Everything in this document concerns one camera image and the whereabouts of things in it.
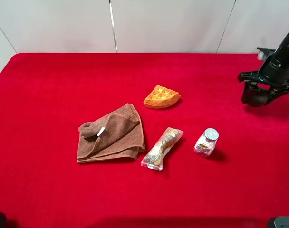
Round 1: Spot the clear packet of biscuits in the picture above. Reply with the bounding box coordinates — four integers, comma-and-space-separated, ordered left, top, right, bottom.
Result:
141, 127, 184, 171

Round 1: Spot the grey bracket behind arm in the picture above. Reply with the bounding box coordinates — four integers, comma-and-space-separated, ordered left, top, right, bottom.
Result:
257, 47, 276, 61

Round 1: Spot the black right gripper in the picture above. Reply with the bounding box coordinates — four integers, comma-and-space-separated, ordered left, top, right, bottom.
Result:
238, 71, 289, 105

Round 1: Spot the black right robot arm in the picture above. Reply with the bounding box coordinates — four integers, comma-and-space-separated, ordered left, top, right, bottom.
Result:
238, 32, 289, 107

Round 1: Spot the red velvet table cloth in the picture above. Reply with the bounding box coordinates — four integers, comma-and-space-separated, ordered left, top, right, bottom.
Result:
0, 53, 289, 228

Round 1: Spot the brown microfibre towel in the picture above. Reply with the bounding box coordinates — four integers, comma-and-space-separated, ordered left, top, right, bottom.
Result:
77, 103, 145, 164

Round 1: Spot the orange toy waffle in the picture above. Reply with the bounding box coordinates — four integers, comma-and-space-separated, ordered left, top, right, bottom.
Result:
144, 85, 181, 109

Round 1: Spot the black base bottom right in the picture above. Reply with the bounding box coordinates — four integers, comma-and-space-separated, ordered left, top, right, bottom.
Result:
267, 216, 289, 228

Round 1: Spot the dark brown round object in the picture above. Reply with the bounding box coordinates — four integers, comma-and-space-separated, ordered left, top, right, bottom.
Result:
248, 88, 268, 107

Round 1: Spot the small silver-lidded jar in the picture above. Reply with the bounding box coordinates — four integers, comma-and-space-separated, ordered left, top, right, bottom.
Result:
194, 128, 219, 157

